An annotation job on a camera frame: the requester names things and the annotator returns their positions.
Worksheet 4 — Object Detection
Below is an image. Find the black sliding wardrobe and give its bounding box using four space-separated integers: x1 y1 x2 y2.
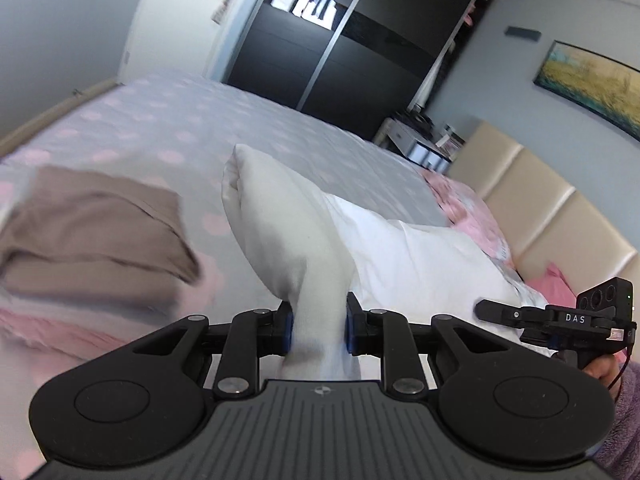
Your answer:
222 0 493 143

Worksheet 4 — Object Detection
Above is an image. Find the stack of folded pastel clothes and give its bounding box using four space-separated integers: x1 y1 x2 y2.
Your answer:
0 280 211 362

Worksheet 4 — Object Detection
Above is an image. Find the wooden bed frame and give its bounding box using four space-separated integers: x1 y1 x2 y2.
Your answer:
0 80 118 158

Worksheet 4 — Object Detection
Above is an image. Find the beige padded headboard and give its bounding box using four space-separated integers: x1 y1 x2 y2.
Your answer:
447 120 640 311

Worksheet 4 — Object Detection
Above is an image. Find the white door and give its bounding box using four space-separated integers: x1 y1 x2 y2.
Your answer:
117 0 261 81

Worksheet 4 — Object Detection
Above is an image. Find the pink floral pillow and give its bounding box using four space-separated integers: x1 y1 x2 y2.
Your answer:
417 167 523 281

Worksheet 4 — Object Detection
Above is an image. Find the grey pink-dotted bed sheet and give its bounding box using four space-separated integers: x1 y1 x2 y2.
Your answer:
0 67 451 466

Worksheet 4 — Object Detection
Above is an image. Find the person's right hand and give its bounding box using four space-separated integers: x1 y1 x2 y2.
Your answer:
584 354 627 388

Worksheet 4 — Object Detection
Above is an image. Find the taupe garment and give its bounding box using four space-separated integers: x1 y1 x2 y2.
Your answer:
0 166 202 307

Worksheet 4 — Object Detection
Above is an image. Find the landscape wall painting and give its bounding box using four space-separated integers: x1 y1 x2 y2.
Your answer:
532 40 640 143

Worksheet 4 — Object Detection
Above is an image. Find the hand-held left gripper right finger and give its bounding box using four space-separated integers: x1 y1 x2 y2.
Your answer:
345 291 504 401

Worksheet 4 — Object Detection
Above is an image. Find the white nightstand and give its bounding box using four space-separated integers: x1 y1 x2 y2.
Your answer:
372 115 466 176

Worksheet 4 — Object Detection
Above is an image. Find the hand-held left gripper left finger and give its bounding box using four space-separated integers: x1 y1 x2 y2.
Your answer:
133 300 294 402

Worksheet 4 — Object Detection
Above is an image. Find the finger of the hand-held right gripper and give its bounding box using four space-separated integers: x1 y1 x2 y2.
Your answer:
474 298 549 330

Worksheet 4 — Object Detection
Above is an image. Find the white garment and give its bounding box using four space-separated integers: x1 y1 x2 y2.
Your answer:
221 144 527 382

